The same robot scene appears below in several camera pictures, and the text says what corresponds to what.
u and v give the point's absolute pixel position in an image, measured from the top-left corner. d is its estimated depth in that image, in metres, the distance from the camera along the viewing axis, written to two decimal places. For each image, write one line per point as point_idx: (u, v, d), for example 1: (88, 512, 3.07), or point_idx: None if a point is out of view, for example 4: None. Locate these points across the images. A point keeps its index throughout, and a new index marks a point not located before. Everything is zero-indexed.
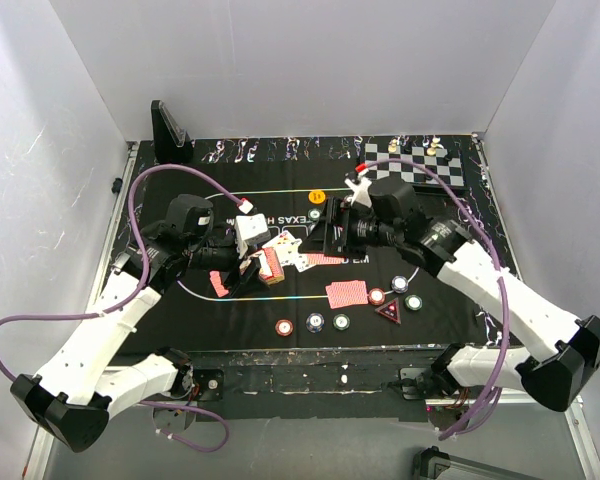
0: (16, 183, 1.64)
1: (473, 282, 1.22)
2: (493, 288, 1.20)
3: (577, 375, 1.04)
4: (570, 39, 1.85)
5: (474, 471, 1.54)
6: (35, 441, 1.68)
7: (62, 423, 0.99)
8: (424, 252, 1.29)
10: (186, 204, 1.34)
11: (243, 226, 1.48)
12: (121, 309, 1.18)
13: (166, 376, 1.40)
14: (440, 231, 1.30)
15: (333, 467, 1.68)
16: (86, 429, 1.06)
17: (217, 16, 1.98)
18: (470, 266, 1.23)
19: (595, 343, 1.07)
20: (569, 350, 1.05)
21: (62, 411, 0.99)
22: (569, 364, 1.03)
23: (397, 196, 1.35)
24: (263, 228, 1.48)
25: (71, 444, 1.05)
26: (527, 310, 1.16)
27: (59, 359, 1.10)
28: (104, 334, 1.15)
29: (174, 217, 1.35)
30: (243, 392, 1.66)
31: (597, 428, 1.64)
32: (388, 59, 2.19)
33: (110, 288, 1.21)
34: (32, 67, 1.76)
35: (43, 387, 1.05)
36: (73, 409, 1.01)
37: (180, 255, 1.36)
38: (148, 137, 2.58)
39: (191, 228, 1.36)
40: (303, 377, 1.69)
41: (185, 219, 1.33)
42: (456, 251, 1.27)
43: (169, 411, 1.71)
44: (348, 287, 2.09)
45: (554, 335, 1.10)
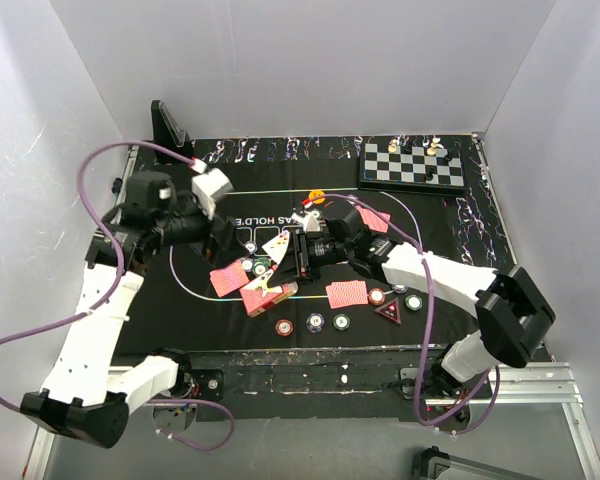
0: (16, 182, 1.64)
1: (406, 272, 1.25)
2: (416, 265, 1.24)
3: (505, 318, 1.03)
4: (569, 39, 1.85)
5: (474, 471, 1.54)
6: (36, 441, 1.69)
7: (84, 425, 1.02)
8: (370, 266, 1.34)
10: (135, 180, 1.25)
11: (204, 179, 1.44)
12: (107, 301, 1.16)
13: (168, 370, 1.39)
14: (379, 245, 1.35)
15: (333, 467, 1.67)
16: (110, 425, 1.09)
17: (217, 16, 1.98)
18: (403, 261, 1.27)
19: (520, 288, 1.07)
20: (487, 296, 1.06)
21: (81, 414, 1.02)
22: (489, 307, 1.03)
23: (346, 220, 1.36)
24: (225, 179, 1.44)
25: (101, 445, 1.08)
26: (448, 276, 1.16)
27: (59, 368, 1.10)
28: (96, 330, 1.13)
29: (133, 196, 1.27)
30: (243, 392, 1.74)
31: (598, 429, 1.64)
32: (389, 59, 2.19)
33: (89, 285, 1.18)
34: (32, 68, 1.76)
35: (56, 397, 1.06)
36: (90, 411, 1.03)
37: (150, 232, 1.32)
38: (148, 137, 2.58)
39: (153, 202, 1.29)
40: (303, 377, 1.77)
41: (143, 196, 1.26)
42: (391, 253, 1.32)
43: (170, 411, 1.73)
44: (348, 287, 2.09)
45: (472, 285, 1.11)
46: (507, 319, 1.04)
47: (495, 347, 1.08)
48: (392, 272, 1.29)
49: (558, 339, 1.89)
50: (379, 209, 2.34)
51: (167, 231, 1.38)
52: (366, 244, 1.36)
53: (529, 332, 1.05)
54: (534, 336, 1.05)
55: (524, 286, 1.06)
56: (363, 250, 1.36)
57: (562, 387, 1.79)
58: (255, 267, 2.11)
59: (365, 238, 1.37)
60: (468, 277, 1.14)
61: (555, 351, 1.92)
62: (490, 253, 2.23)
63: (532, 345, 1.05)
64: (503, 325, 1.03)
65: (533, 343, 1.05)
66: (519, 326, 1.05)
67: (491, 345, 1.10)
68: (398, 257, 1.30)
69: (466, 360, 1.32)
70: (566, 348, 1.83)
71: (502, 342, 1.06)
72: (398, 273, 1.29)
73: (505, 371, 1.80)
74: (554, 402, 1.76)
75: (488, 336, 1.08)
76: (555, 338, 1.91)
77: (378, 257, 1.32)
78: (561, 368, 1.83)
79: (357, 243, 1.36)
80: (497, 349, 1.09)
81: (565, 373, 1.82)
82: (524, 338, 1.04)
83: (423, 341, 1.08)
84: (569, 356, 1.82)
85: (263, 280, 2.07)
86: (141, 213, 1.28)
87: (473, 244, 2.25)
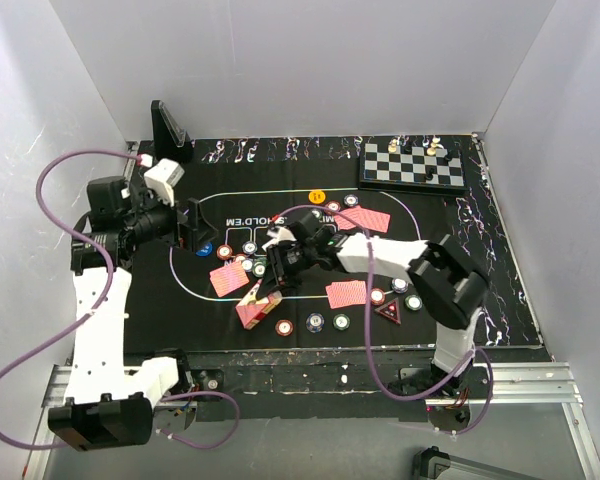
0: (16, 182, 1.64)
1: (358, 258, 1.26)
2: (360, 248, 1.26)
3: (437, 281, 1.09)
4: (569, 39, 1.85)
5: (474, 471, 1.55)
6: (35, 441, 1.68)
7: (122, 416, 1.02)
8: (330, 259, 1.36)
10: (96, 186, 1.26)
11: (154, 171, 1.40)
12: (106, 299, 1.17)
13: (173, 366, 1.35)
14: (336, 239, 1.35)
15: (333, 466, 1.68)
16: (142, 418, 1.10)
17: (217, 16, 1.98)
18: (356, 247, 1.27)
19: (449, 253, 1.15)
20: (419, 262, 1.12)
21: (114, 405, 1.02)
22: (420, 271, 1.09)
23: (303, 221, 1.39)
24: (173, 163, 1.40)
25: (137, 439, 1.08)
26: (390, 254, 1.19)
27: (78, 374, 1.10)
28: (105, 329, 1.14)
29: (96, 202, 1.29)
30: (242, 392, 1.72)
31: (598, 429, 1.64)
32: (389, 60, 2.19)
33: (81, 290, 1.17)
34: (32, 69, 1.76)
35: (82, 401, 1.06)
36: (123, 402, 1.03)
37: (124, 231, 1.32)
38: (148, 137, 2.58)
39: (119, 203, 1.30)
40: (303, 377, 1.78)
41: (107, 199, 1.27)
42: (343, 243, 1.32)
43: (169, 411, 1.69)
44: (348, 286, 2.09)
45: (407, 258, 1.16)
46: (440, 281, 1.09)
47: (436, 312, 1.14)
48: (347, 259, 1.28)
49: (557, 339, 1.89)
50: (379, 209, 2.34)
51: (139, 229, 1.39)
52: (325, 240, 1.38)
53: (463, 293, 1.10)
54: (469, 296, 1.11)
55: (451, 250, 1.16)
56: (323, 245, 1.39)
57: (562, 387, 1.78)
58: (255, 267, 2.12)
59: (323, 235, 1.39)
60: (404, 251, 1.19)
61: (555, 350, 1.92)
62: (490, 253, 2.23)
63: (467, 305, 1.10)
64: (436, 286, 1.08)
65: (468, 301, 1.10)
66: (452, 288, 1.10)
67: (433, 312, 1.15)
68: (349, 242, 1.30)
69: (446, 347, 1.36)
70: (566, 348, 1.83)
71: (440, 305, 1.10)
72: (352, 259, 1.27)
73: (505, 371, 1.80)
74: (554, 402, 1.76)
75: (427, 303, 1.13)
76: (555, 338, 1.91)
77: (334, 251, 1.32)
78: (561, 368, 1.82)
79: (315, 242, 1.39)
80: (440, 315, 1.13)
81: (564, 372, 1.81)
82: (459, 298, 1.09)
83: (364, 335, 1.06)
84: (569, 356, 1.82)
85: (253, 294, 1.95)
86: (110, 215, 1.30)
87: (473, 244, 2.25)
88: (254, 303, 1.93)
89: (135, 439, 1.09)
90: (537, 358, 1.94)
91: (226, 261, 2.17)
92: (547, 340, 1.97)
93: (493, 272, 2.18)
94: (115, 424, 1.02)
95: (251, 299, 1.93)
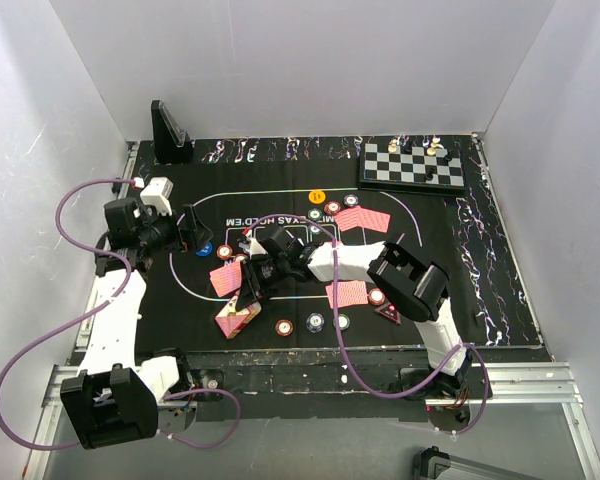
0: (16, 182, 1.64)
1: (327, 265, 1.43)
2: (327, 256, 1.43)
3: (397, 278, 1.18)
4: (569, 40, 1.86)
5: (474, 471, 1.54)
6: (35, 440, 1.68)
7: (131, 386, 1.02)
8: (304, 271, 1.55)
10: (110, 210, 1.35)
11: (148, 188, 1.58)
12: (124, 292, 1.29)
13: (174, 370, 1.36)
14: (307, 252, 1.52)
15: (333, 467, 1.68)
16: (148, 405, 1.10)
17: (217, 16, 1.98)
18: (324, 257, 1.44)
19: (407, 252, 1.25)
20: (380, 262, 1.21)
21: (125, 374, 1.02)
22: (380, 271, 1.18)
23: (274, 237, 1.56)
24: (164, 179, 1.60)
25: (141, 424, 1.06)
26: (353, 257, 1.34)
27: (93, 351, 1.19)
28: (121, 317, 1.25)
29: (114, 225, 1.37)
30: (243, 392, 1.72)
31: (598, 429, 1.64)
32: (389, 60, 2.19)
33: (102, 286, 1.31)
34: (32, 68, 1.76)
35: (95, 370, 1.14)
36: (134, 374, 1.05)
37: (141, 247, 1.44)
38: (148, 137, 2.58)
39: (133, 221, 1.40)
40: (303, 378, 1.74)
41: (123, 220, 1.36)
42: (314, 254, 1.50)
43: (170, 411, 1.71)
44: (348, 286, 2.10)
45: (366, 260, 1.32)
46: (399, 278, 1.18)
47: (404, 308, 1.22)
48: (318, 269, 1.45)
49: (557, 339, 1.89)
50: (379, 209, 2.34)
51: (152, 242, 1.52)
52: (300, 256, 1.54)
53: (423, 286, 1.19)
54: (431, 290, 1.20)
55: (408, 249, 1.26)
56: (296, 258, 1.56)
57: (563, 387, 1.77)
58: None
59: (295, 249, 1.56)
60: (365, 255, 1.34)
61: (555, 351, 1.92)
62: (490, 253, 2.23)
63: (430, 298, 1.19)
64: (398, 285, 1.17)
65: (431, 295, 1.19)
66: (412, 283, 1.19)
67: (402, 309, 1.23)
68: (317, 254, 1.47)
69: (431, 345, 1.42)
70: (566, 348, 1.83)
71: (404, 300, 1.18)
72: (323, 268, 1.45)
73: (505, 371, 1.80)
74: (554, 402, 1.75)
75: (394, 300, 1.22)
76: (555, 338, 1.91)
77: (306, 261, 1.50)
78: (561, 368, 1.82)
79: (288, 256, 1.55)
80: (409, 311, 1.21)
81: (565, 373, 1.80)
82: (422, 292, 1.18)
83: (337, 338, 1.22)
84: (569, 356, 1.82)
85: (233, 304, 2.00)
86: (127, 234, 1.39)
87: (473, 244, 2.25)
88: (233, 314, 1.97)
89: (139, 424, 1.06)
90: (537, 358, 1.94)
91: (226, 261, 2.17)
92: (547, 340, 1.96)
93: (493, 272, 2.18)
94: (123, 395, 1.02)
95: (230, 309, 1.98)
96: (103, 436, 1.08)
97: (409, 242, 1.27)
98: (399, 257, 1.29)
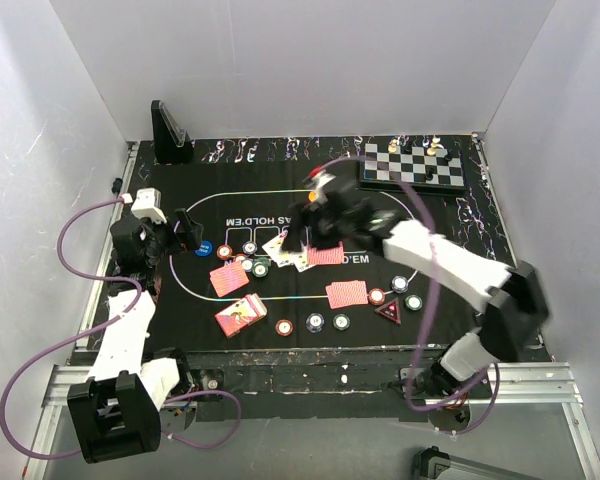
0: (16, 182, 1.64)
1: (405, 252, 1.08)
2: (422, 248, 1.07)
3: (507, 317, 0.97)
4: (569, 40, 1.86)
5: (473, 471, 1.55)
6: (36, 440, 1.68)
7: (136, 388, 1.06)
8: (369, 239, 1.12)
10: (118, 238, 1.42)
11: (139, 202, 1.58)
12: (134, 308, 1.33)
13: (175, 379, 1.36)
14: (381, 216, 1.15)
15: (333, 467, 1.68)
16: (151, 416, 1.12)
17: (217, 16, 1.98)
18: (409, 239, 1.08)
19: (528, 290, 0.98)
20: (500, 296, 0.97)
21: (129, 380, 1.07)
22: (496, 306, 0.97)
23: (341, 191, 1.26)
24: (151, 190, 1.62)
25: (142, 430, 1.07)
26: (461, 267, 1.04)
27: (102, 360, 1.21)
28: (131, 329, 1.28)
29: (123, 251, 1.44)
30: (243, 392, 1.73)
31: (598, 429, 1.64)
32: (389, 59, 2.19)
33: (114, 304, 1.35)
34: (31, 68, 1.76)
35: (103, 376, 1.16)
36: (139, 380, 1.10)
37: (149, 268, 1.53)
38: (148, 137, 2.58)
39: (140, 244, 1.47)
40: (303, 377, 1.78)
41: (131, 247, 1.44)
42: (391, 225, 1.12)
43: (169, 411, 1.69)
44: (348, 287, 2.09)
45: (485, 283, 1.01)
46: (511, 319, 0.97)
47: (492, 337, 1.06)
48: (394, 251, 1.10)
49: (557, 339, 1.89)
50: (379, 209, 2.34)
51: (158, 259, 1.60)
52: (368, 217, 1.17)
53: (527, 332, 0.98)
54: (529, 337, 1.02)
55: (530, 287, 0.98)
56: (363, 221, 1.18)
57: (563, 387, 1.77)
58: (255, 267, 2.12)
59: (365, 209, 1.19)
60: (473, 266, 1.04)
61: (555, 351, 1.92)
62: (490, 253, 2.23)
63: (526, 343, 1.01)
64: (505, 323, 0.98)
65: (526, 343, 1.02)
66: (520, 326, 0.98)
67: (489, 337, 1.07)
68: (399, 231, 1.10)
69: (465, 360, 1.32)
70: (566, 348, 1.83)
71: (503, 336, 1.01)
72: (400, 252, 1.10)
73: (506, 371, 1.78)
74: (554, 402, 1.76)
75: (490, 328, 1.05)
76: (555, 338, 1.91)
77: (376, 230, 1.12)
78: (561, 368, 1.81)
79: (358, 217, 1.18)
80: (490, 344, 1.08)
81: (565, 373, 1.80)
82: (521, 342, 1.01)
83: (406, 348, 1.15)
84: (569, 356, 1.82)
85: (239, 306, 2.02)
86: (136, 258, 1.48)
87: (474, 245, 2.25)
88: (237, 316, 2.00)
89: (140, 431, 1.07)
90: (537, 358, 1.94)
91: (226, 261, 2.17)
92: (548, 340, 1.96)
93: None
94: (128, 397, 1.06)
95: (235, 310, 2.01)
96: (103, 447, 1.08)
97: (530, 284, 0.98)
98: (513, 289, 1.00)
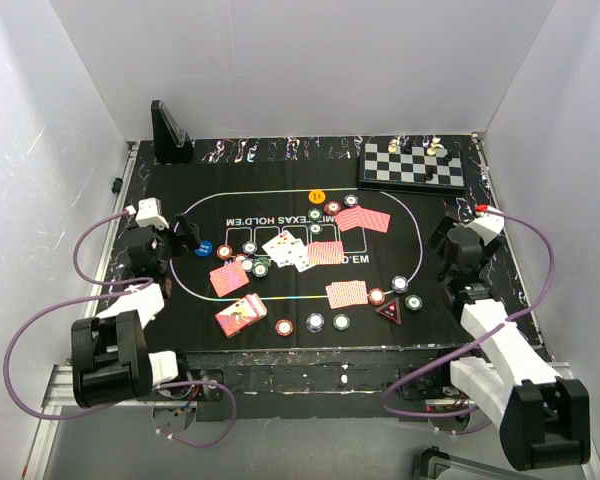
0: (17, 182, 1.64)
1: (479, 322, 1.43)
2: (492, 324, 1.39)
3: (535, 416, 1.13)
4: (569, 41, 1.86)
5: (473, 471, 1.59)
6: (35, 442, 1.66)
7: (132, 323, 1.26)
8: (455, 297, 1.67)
10: (132, 249, 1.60)
11: (143, 212, 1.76)
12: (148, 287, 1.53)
13: (173, 375, 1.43)
14: (476, 290, 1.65)
15: (333, 467, 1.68)
16: (142, 361, 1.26)
17: (217, 15, 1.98)
18: (485, 312, 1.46)
19: (568, 407, 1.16)
20: (534, 390, 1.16)
21: (127, 316, 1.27)
22: (526, 396, 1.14)
23: (462, 249, 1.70)
24: (153, 200, 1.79)
25: (132, 365, 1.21)
26: (511, 350, 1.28)
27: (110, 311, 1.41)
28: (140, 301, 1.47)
29: (138, 261, 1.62)
30: (243, 392, 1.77)
31: (598, 430, 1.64)
32: (389, 59, 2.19)
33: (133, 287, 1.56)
34: (32, 68, 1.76)
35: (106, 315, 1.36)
36: (136, 321, 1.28)
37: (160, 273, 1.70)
38: (148, 137, 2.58)
39: (151, 252, 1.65)
40: (303, 377, 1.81)
41: (143, 255, 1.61)
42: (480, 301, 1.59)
43: (170, 411, 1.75)
44: (347, 287, 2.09)
45: (525, 373, 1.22)
46: (535, 419, 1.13)
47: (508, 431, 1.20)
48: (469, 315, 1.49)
49: (557, 339, 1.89)
50: (379, 209, 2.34)
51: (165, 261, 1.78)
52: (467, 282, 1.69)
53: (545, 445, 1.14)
54: (544, 459, 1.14)
55: (571, 413, 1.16)
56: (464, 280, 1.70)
57: None
58: (255, 267, 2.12)
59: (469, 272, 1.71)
60: (527, 363, 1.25)
61: (555, 351, 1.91)
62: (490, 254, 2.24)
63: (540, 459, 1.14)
64: (528, 420, 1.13)
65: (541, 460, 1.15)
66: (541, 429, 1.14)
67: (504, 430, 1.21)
68: (479, 305, 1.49)
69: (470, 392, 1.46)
70: (566, 348, 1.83)
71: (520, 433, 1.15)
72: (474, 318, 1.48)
73: None
74: None
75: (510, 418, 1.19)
76: (555, 338, 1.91)
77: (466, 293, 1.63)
78: (561, 368, 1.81)
79: (459, 272, 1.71)
80: (504, 438, 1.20)
81: (565, 372, 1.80)
82: (541, 448, 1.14)
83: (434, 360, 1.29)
84: (569, 356, 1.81)
85: (239, 306, 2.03)
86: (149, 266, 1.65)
87: None
88: (237, 315, 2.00)
89: (130, 367, 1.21)
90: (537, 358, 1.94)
91: (226, 262, 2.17)
92: (547, 340, 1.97)
93: (494, 272, 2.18)
94: (122, 330, 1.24)
95: (235, 310, 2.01)
96: (93, 382, 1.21)
97: (581, 405, 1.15)
98: (555, 399, 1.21)
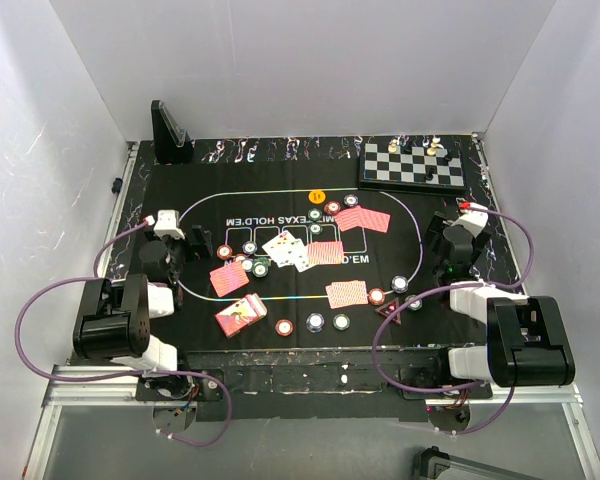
0: (17, 182, 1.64)
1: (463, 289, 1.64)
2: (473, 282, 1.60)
3: (509, 326, 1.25)
4: (569, 40, 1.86)
5: (474, 471, 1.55)
6: (36, 441, 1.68)
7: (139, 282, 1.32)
8: None
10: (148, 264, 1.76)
11: (161, 222, 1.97)
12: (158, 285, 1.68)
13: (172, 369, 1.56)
14: None
15: (333, 468, 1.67)
16: (141, 320, 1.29)
17: (217, 15, 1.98)
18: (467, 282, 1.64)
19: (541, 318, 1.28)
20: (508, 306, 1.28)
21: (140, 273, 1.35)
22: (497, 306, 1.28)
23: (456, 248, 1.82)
24: (171, 212, 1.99)
25: (132, 316, 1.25)
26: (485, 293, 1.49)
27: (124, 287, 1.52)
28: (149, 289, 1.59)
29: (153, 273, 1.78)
30: (243, 392, 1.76)
31: (599, 429, 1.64)
32: (389, 59, 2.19)
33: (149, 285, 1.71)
34: (32, 66, 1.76)
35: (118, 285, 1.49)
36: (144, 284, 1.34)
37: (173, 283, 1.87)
38: (148, 137, 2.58)
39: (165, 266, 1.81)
40: (303, 377, 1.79)
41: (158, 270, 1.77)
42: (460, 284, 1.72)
43: (170, 411, 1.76)
44: (348, 286, 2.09)
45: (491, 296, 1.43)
46: (511, 329, 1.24)
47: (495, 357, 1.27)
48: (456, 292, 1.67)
49: None
50: (379, 209, 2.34)
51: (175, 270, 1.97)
52: None
53: (526, 356, 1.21)
54: (530, 371, 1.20)
55: (544, 323, 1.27)
56: None
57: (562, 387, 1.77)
58: (255, 267, 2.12)
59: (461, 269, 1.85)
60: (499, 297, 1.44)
61: None
62: (490, 253, 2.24)
63: (526, 370, 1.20)
64: (504, 330, 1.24)
65: (526, 376, 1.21)
66: (519, 339, 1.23)
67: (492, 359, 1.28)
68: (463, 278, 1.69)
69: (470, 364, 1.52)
70: None
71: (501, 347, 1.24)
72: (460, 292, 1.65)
73: None
74: (555, 402, 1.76)
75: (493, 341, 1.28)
76: None
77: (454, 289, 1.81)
78: None
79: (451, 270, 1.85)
80: (493, 364, 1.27)
81: None
82: (526, 361, 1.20)
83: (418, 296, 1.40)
84: None
85: (239, 306, 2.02)
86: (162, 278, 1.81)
87: None
88: (237, 315, 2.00)
89: (130, 319, 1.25)
90: None
91: (226, 261, 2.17)
92: None
93: (494, 272, 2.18)
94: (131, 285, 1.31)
95: (235, 310, 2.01)
96: (92, 332, 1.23)
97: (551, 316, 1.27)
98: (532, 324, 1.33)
